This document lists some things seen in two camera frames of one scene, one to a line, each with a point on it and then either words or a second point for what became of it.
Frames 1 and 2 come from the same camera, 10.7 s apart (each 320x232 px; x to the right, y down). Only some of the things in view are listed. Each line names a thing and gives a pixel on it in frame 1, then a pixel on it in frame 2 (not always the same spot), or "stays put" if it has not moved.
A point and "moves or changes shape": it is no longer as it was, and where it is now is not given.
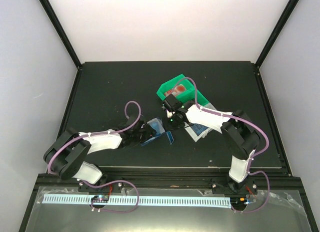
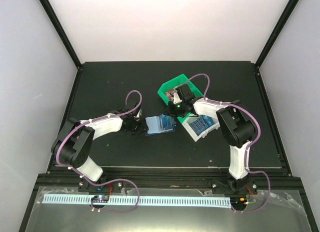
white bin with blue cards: (197, 131) stays put
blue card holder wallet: (168, 134) -> (160, 124)
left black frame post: (44, 0) stays put
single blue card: (155, 124) moves or changes shape
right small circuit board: (238, 201) stays put
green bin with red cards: (182, 88) stays put
